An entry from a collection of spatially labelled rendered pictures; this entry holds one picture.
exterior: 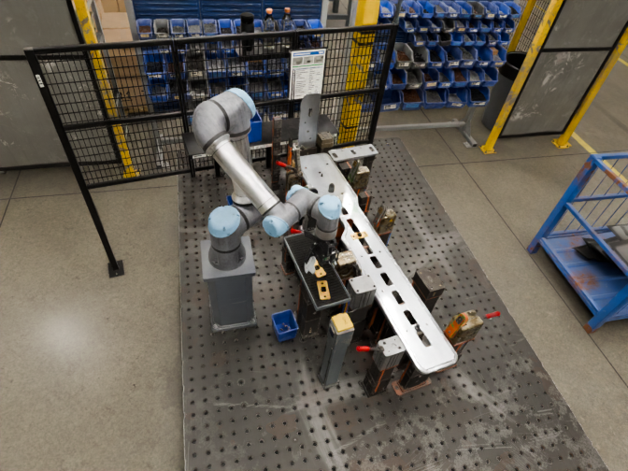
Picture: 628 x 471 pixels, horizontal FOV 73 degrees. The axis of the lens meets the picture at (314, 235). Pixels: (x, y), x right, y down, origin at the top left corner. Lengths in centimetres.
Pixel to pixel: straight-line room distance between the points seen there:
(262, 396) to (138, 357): 116
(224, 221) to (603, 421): 256
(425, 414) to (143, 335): 178
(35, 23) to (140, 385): 235
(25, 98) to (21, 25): 52
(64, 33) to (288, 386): 266
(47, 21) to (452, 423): 325
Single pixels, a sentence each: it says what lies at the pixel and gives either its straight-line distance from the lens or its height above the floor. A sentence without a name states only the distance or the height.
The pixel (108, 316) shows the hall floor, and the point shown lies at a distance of 307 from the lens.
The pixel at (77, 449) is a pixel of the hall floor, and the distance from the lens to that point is 274.
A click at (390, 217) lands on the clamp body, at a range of 210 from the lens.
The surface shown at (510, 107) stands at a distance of 463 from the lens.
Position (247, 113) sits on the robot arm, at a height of 168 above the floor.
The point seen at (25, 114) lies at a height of 63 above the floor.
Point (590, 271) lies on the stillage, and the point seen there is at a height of 16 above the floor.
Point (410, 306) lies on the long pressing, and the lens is 183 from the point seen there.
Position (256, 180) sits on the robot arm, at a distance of 135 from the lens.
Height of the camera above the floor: 244
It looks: 46 degrees down
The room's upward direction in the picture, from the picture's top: 7 degrees clockwise
